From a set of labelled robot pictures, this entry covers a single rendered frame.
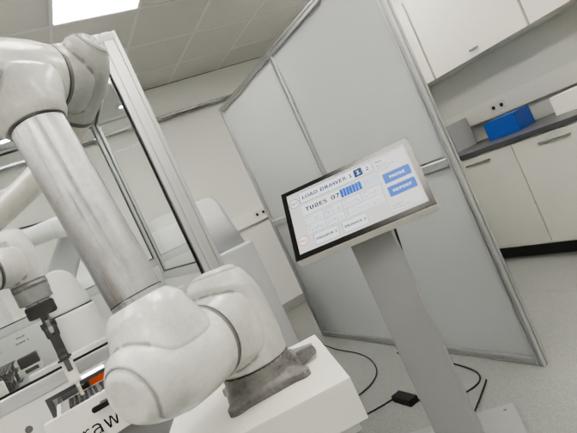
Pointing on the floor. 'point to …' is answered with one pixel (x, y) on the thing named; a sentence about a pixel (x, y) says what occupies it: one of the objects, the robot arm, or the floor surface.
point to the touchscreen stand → (424, 344)
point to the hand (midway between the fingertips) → (70, 370)
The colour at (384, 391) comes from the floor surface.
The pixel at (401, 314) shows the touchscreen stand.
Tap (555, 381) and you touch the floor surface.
